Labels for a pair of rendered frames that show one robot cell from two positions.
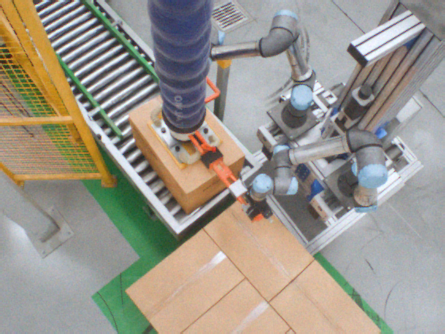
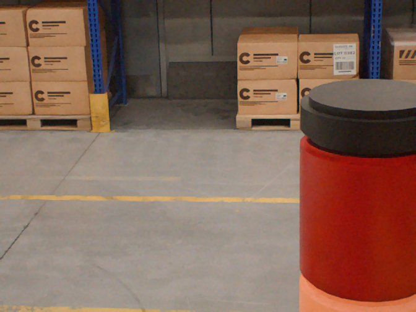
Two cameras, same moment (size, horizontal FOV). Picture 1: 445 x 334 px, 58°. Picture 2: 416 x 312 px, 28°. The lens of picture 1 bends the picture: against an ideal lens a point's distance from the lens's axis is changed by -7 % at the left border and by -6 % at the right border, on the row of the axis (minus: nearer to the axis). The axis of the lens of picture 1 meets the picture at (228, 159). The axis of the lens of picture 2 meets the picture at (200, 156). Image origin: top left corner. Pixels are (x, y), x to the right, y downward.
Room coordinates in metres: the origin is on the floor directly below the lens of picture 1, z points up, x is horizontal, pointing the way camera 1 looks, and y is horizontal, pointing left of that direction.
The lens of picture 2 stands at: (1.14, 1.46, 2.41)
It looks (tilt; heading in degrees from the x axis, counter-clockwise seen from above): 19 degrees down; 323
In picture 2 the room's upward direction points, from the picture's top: 2 degrees counter-clockwise
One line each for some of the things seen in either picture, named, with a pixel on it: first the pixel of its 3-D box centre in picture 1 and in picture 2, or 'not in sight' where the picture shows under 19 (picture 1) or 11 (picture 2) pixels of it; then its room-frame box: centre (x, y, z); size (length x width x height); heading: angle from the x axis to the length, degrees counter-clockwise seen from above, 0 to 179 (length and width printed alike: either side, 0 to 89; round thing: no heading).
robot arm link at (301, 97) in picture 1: (300, 99); not in sight; (1.27, -0.32, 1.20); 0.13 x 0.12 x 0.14; 175
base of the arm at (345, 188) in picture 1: (353, 180); not in sight; (0.91, -0.67, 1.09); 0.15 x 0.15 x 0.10
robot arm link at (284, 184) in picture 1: (284, 182); not in sight; (0.71, -0.25, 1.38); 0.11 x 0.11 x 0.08; 11
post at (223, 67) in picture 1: (220, 99); not in sight; (1.61, 0.14, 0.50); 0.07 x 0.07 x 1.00; 51
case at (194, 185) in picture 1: (185, 149); not in sight; (1.07, 0.27, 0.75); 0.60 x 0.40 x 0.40; 47
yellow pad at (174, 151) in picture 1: (170, 140); not in sight; (1.00, 0.33, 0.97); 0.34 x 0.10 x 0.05; 47
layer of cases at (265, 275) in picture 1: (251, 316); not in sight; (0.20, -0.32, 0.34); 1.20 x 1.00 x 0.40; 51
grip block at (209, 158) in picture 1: (211, 157); not in sight; (0.90, 0.09, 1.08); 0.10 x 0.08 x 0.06; 137
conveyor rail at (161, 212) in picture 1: (77, 107); not in sight; (1.35, 1.12, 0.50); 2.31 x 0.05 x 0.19; 51
